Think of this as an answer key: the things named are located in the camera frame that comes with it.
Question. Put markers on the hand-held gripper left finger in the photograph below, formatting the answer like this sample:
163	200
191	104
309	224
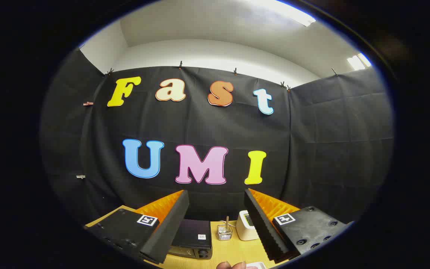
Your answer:
170	228

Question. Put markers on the long ceiling light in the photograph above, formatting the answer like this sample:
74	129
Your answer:
293	13

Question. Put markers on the row of black cloth clips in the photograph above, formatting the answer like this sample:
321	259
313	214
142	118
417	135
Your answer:
180	66

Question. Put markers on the white plastic appliance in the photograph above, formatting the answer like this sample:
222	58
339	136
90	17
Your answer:
244	228

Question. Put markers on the black toaster oven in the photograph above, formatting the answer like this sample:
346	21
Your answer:
192	235

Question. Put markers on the small ceiling light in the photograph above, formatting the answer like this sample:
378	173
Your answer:
358	61

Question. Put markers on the white square plate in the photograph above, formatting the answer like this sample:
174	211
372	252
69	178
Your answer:
256	265

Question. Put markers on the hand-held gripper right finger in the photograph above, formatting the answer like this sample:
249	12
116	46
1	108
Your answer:
261	228

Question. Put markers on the wooden utensil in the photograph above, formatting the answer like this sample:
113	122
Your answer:
227	222

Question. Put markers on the black backdrop cloth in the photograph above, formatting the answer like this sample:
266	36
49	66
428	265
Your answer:
200	123

